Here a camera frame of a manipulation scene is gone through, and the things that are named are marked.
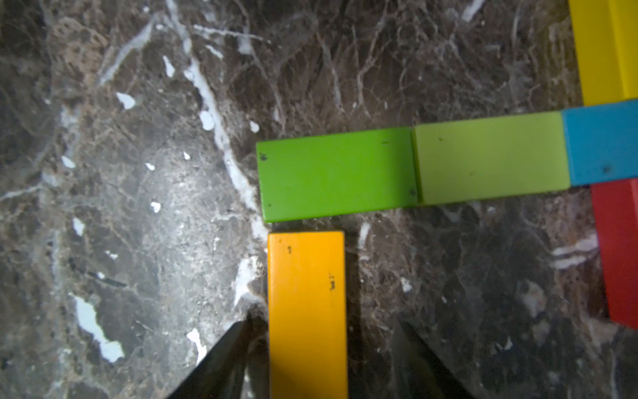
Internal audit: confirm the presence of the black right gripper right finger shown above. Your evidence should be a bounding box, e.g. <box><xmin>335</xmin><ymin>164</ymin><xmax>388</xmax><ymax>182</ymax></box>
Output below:
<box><xmin>395</xmin><ymin>319</ymin><xmax>474</xmax><ymax>398</ymax></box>

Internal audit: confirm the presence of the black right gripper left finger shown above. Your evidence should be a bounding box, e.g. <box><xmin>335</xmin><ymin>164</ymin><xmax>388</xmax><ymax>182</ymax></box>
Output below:
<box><xmin>169</xmin><ymin>319</ymin><xmax>254</xmax><ymax>399</ymax></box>

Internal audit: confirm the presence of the yellow long block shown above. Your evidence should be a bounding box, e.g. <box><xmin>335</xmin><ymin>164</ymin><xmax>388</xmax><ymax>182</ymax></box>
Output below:
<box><xmin>267</xmin><ymin>231</ymin><xmax>348</xmax><ymax>398</ymax></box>

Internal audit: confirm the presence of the green block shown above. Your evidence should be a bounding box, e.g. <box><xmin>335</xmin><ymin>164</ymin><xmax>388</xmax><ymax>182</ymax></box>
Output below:
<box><xmin>256</xmin><ymin>127</ymin><xmax>419</xmax><ymax>223</ymax></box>

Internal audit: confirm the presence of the light yellow-green block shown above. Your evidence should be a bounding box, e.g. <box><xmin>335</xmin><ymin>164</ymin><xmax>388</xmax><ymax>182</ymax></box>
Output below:
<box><xmin>414</xmin><ymin>111</ymin><xmax>571</xmax><ymax>205</ymax></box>

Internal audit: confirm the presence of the red-orange small block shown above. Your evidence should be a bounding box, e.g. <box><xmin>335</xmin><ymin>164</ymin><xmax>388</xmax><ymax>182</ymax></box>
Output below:
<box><xmin>591</xmin><ymin>179</ymin><xmax>637</xmax><ymax>329</ymax></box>

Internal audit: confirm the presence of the cyan block group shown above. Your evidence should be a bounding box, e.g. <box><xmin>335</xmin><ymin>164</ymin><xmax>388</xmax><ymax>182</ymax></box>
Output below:
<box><xmin>562</xmin><ymin>100</ymin><xmax>638</xmax><ymax>186</ymax></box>

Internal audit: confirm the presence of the yellow small block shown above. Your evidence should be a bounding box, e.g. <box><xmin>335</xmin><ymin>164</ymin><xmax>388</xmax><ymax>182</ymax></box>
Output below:
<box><xmin>569</xmin><ymin>0</ymin><xmax>637</xmax><ymax>106</ymax></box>

